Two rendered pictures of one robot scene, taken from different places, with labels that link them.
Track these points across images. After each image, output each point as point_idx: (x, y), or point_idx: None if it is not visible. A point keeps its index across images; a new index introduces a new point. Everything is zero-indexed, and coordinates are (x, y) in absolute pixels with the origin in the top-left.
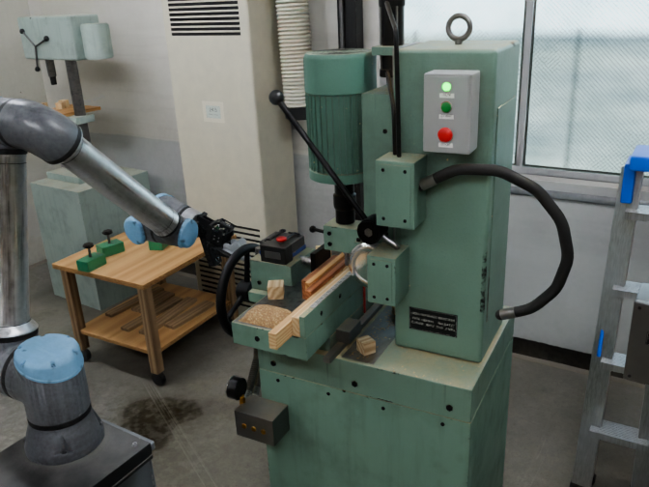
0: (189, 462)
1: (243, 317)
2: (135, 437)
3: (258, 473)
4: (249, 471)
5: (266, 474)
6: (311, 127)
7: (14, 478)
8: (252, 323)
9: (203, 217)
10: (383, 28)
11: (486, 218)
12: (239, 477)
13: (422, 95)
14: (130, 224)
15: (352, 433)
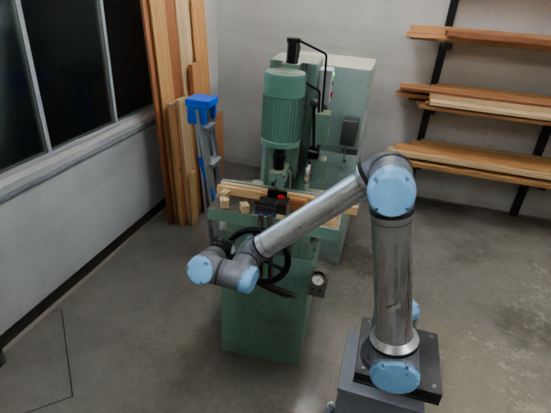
0: None
1: (334, 225)
2: (362, 324)
3: (225, 397)
4: (223, 404)
5: (225, 392)
6: (298, 117)
7: (427, 365)
8: (337, 222)
9: (223, 243)
10: (298, 54)
11: None
12: (231, 409)
13: (317, 82)
14: (255, 274)
15: (316, 250)
